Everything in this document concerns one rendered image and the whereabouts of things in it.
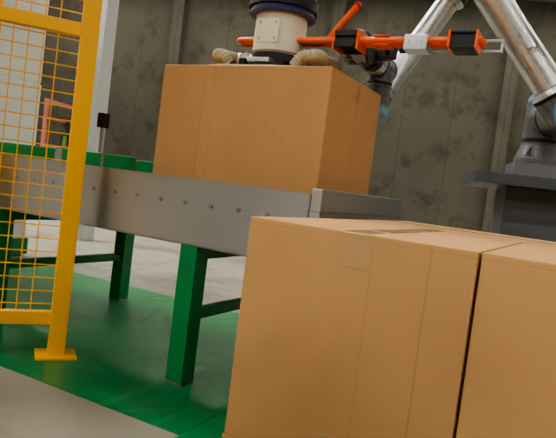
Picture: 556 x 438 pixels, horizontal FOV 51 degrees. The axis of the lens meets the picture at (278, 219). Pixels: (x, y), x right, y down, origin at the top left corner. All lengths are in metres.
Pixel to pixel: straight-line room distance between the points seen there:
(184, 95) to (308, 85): 0.44
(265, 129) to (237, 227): 0.32
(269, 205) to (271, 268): 0.53
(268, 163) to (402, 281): 0.85
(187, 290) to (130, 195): 0.35
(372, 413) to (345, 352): 0.10
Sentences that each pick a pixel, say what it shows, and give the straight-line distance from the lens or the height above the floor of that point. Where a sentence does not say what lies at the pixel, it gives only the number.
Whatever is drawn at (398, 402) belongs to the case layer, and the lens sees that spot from 0.98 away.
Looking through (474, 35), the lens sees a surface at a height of 1.09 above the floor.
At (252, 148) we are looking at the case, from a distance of 1.74.
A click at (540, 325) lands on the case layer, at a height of 0.46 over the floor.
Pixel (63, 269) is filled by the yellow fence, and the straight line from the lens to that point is 1.88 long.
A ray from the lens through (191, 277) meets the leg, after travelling 1.68.
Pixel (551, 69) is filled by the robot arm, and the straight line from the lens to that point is 2.29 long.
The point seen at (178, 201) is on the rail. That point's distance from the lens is 1.70.
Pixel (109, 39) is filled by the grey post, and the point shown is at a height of 1.56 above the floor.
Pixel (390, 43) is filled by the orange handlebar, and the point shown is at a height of 1.07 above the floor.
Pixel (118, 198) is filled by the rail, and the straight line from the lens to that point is 1.85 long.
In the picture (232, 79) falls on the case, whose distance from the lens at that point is 1.82.
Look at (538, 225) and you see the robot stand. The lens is 2.36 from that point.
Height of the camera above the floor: 0.60
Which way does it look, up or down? 3 degrees down
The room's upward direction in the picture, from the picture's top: 7 degrees clockwise
